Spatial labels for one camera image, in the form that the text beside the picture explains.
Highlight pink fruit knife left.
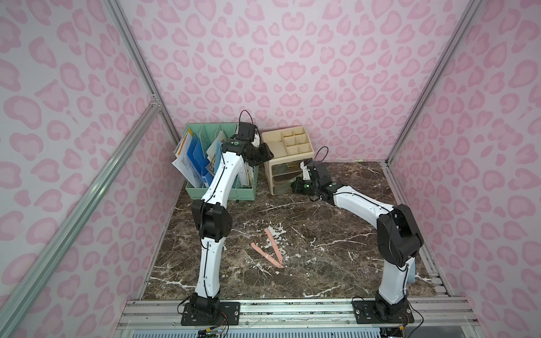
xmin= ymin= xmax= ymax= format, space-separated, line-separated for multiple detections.
xmin=251 ymin=242 xmax=284 ymax=268

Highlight pink fruit knife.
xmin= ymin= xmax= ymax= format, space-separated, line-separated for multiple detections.
xmin=264 ymin=228 xmax=284 ymax=267
xmin=251 ymin=242 xmax=284 ymax=268

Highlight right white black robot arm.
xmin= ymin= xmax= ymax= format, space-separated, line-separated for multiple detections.
xmin=291 ymin=160 xmax=424 ymax=322

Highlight blue folders in organizer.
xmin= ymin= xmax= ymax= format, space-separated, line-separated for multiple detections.
xmin=187 ymin=135 xmax=215 ymax=188

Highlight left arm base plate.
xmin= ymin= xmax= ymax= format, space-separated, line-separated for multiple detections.
xmin=180 ymin=299 xmax=241 ymax=326

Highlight green file organizer box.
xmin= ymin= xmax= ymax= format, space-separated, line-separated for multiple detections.
xmin=176 ymin=123 xmax=259 ymax=201

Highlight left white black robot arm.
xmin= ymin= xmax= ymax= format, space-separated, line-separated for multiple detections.
xmin=187 ymin=122 xmax=273 ymax=318

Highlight pink fruit knife right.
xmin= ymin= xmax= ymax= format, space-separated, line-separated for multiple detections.
xmin=264 ymin=228 xmax=284 ymax=267

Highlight aluminium front rail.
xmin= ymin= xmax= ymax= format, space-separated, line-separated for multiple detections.
xmin=114 ymin=297 xmax=485 ymax=337

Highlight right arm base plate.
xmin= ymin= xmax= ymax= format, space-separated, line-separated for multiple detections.
xmin=352 ymin=299 xmax=415 ymax=326

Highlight beige three-drawer organizer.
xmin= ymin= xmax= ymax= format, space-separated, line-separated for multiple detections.
xmin=261 ymin=126 xmax=315 ymax=196

